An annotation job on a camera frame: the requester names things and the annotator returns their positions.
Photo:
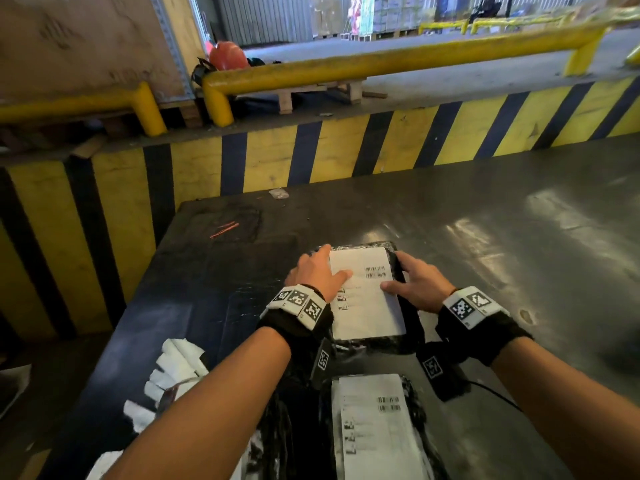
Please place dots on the person's right hand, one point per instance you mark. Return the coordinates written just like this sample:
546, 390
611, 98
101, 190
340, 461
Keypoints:
425, 289

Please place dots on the person's left hand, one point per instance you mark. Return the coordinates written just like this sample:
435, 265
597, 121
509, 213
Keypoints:
312, 272

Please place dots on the person's left forearm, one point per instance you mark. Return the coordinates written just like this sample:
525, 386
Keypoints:
200, 419

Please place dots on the person's right forearm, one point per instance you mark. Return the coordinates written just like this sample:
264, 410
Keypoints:
575, 409

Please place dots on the black marker wristband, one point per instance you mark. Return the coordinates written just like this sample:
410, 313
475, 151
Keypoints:
295, 314
485, 324

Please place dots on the clear plastic scrap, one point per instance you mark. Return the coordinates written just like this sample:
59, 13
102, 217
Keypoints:
279, 193

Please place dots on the red thin strip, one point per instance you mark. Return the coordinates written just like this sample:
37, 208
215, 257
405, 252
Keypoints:
225, 230
227, 225

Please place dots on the wooden pallet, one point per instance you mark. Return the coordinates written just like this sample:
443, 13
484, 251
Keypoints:
285, 102
190, 114

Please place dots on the yellow black striped barrier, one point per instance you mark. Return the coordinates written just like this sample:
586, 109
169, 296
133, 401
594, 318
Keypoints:
120, 219

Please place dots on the yellow pipe guardrail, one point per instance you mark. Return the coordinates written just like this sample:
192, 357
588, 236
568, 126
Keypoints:
75, 105
520, 22
400, 59
442, 25
634, 55

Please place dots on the orange hard hat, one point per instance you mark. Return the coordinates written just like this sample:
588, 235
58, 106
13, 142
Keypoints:
229, 54

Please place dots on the small wooden block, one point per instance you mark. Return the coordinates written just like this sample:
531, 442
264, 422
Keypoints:
89, 146

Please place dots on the stacked cardboard boxes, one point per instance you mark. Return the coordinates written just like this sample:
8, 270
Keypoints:
327, 14

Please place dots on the pink wrapped bundle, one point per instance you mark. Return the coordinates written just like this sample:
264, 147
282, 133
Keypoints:
354, 13

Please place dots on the wrapped pallet load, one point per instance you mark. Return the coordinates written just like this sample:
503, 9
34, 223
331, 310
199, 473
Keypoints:
395, 12

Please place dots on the dark framed pallet box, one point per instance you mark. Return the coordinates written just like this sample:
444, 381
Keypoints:
452, 5

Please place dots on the large brown plywood crate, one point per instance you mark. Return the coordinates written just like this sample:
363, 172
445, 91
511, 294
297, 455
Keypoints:
90, 44

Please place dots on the white paper sheet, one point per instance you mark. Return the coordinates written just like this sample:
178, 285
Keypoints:
12, 389

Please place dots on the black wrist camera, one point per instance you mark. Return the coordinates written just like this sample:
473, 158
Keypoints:
322, 362
440, 369

